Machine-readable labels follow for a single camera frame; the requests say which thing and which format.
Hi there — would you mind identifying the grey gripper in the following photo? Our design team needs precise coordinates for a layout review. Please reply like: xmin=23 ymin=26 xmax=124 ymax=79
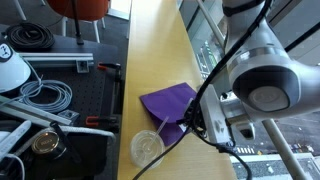
xmin=181 ymin=83 xmax=232 ymax=145

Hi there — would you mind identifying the purple cloth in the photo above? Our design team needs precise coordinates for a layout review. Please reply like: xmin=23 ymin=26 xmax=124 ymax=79
xmin=139 ymin=81 xmax=198 ymax=147

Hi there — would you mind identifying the clear drinking straw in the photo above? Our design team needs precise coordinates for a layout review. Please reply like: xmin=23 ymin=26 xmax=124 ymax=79
xmin=146 ymin=115 xmax=170 ymax=150

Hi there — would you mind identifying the clear plastic cup with lid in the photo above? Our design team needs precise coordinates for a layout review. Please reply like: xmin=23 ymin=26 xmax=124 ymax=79
xmin=129 ymin=129 xmax=166 ymax=169

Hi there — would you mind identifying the orange black bar clamp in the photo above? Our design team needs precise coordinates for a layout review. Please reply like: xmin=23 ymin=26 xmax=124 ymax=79
xmin=97 ymin=61 xmax=122 ymax=82
xmin=85 ymin=115 xmax=120 ymax=132

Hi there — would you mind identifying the grey metal window pole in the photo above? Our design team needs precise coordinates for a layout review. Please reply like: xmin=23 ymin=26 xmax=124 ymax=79
xmin=261 ymin=119 xmax=309 ymax=180

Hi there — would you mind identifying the black perforated breadboard plate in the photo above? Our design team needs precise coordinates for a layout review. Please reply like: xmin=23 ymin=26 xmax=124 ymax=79
xmin=31 ymin=68 xmax=123 ymax=129

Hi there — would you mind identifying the black tripod pole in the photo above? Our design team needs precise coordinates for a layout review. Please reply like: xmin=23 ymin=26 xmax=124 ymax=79
xmin=70 ymin=0 xmax=85 ymax=46

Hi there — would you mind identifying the round tin with gold lid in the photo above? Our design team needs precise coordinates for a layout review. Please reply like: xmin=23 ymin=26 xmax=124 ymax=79
xmin=30 ymin=130 xmax=68 ymax=160

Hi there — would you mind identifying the orange chair with white legs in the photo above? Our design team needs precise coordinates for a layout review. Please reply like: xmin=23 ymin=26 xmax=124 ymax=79
xmin=45 ymin=0 xmax=112 ymax=44

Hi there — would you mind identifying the white dome-shaped device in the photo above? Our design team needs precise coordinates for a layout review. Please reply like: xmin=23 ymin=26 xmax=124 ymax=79
xmin=0 ymin=42 xmax=32 ymax=95

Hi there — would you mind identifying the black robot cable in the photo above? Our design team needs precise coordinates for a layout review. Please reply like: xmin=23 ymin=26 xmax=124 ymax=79
xmin=131 ymin=0 xmax=275 ymax=180

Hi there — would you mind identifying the black strap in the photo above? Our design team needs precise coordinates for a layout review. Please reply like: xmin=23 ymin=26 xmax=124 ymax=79
xmin=49 ymin=121 xmax=82 ymax=165

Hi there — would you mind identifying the grey coiled cable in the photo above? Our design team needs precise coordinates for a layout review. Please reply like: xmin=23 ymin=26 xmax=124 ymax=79
xmin=19 ymin=79 xmax=74 ymax=114

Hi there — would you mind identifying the aluminium extrusion rail with bracket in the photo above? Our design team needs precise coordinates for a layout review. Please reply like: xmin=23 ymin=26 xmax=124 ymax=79
xmin=19 ymin=52 xmax=95 ymax=74

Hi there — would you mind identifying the long aluminium extrusion rail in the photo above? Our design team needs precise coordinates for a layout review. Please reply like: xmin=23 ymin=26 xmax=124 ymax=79
xmin=0 ymin=95 xmax=73 ymax=127

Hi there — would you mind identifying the black coiled cable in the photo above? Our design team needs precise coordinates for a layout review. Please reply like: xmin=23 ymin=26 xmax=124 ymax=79
xmin=5 ymin=21 xmax=56 ymax=52

